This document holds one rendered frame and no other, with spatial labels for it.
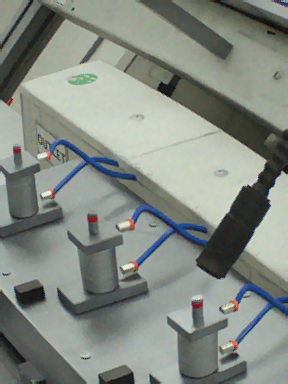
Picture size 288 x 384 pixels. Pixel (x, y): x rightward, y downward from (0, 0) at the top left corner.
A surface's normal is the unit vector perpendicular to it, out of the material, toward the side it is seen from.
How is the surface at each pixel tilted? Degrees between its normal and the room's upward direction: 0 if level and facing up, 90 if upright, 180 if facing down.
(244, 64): 90
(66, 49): 90
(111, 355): 43
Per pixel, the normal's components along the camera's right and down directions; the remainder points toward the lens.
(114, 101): -0.07, -0.88
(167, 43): -0.67, -0.40
